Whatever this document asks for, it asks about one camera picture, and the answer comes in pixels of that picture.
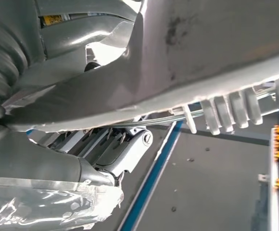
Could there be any white rack with orange clips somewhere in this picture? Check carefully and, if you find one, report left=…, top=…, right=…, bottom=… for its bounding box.
left=259, top=123, right=279, bottom=231

